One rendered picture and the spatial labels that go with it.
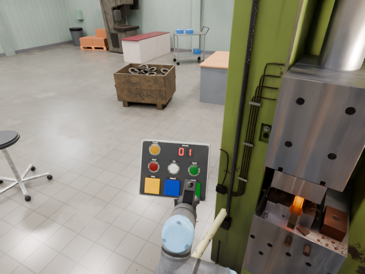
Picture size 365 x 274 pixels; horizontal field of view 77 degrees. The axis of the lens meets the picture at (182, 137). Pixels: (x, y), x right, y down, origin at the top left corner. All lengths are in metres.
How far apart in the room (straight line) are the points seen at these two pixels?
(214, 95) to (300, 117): 3.68
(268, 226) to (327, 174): 0.37
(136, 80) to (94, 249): 2.92
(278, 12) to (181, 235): 0.84
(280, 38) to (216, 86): 3.50
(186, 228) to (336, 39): 0.84
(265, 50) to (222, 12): 7.73
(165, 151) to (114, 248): 1.28
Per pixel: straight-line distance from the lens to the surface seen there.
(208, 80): 4.48
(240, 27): 1.07
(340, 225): 1.22
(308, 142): 0.98
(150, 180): 1.16
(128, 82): 4.37
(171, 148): 1.12
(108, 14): 9.67
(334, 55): 1.06
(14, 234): 2.70
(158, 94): 4.24
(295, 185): 1.09
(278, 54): 1.04
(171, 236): 0.70
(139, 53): 7.77
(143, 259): 2.12
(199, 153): 1.11
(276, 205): 1.19
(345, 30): 1.05
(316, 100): 0.91
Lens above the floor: 1.80
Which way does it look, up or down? 31 degrees down
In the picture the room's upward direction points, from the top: 1 degrees counter-clockwise
